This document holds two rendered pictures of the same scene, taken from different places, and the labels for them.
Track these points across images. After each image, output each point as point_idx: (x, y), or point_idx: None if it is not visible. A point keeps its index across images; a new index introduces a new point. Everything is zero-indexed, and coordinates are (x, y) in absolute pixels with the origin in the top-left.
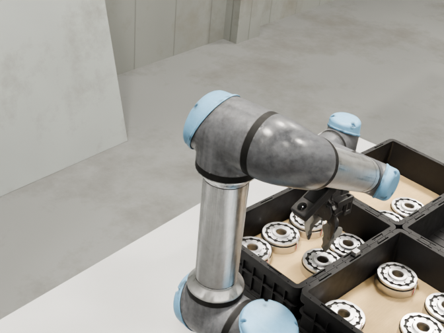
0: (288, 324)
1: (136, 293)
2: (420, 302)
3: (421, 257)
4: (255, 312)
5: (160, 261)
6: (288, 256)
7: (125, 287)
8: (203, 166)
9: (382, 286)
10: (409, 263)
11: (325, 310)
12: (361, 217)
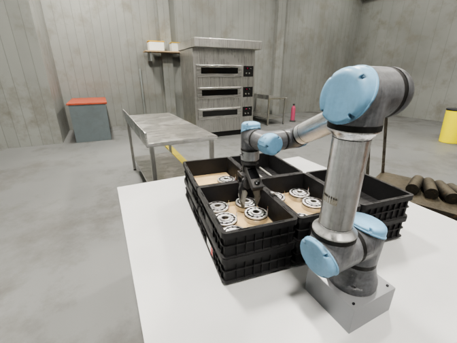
0: (367, 215)
1: (203, 331)
2: (288, 199)
3: (271, 184)
4: (362, 222)
5: (175, 303)
6: (239, 225)
7: (191, 338)
8: (376, 124)
9: None
10: None
11: (317, 215)
12: (235, 187)
